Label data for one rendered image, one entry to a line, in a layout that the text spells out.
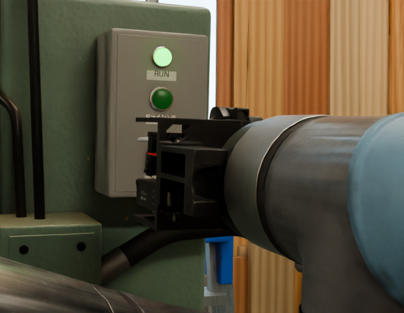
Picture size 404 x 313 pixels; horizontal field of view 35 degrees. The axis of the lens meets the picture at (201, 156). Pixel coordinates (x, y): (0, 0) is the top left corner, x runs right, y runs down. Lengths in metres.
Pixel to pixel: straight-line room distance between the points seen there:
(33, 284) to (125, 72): 0.39
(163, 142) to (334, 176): 0.17
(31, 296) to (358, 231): 0.12
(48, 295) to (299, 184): 0.11
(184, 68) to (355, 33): 1.73
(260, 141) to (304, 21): 1.96
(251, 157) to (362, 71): 2.05
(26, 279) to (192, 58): 0.43
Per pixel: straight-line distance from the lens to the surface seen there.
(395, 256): 0.23
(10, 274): 0.24
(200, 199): 0.35
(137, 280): 0.70
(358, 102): 2.31
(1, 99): 0.65
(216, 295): 1.56
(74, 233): 0.59
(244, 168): 0.32
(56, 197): 0.67
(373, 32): 2.41
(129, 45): 0.62
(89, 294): 0.28
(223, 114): 0.46
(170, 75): 0.63
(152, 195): 0.42
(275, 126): 0.33
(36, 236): 0.59
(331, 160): 0.26
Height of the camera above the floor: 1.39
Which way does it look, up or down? 3 degrees down
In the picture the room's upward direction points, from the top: 1 degrees clockwise
